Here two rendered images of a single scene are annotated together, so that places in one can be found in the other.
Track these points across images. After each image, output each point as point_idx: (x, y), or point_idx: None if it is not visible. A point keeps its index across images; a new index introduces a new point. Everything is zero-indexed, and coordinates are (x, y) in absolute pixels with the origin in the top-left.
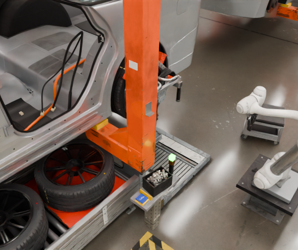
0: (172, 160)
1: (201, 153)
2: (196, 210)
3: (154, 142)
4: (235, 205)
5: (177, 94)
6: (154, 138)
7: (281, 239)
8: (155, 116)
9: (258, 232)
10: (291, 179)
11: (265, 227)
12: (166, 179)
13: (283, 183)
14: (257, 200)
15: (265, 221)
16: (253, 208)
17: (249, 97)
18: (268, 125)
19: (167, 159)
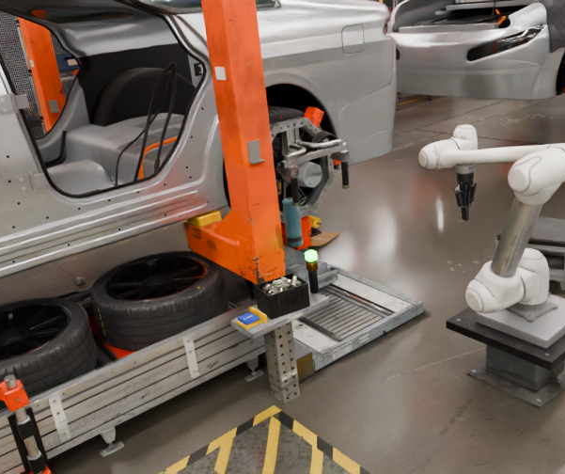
0: (310, 260)
1: (405, 298)
2: (375, 381)
3: (278, 228)
4: (456, 375)
5: (342, 175)
6: (277, 218)
7: (542, 431)
8: (274, 173)
9: (494, 418)
10: (557, 311)
11: (510, 411)
12: (295, 288)
13: (538, 314)
14: (497, 362)
15: (513, 402)
16: (492, 380)
17: (442, 140)
18: (540, 248)
19: (340, 308)
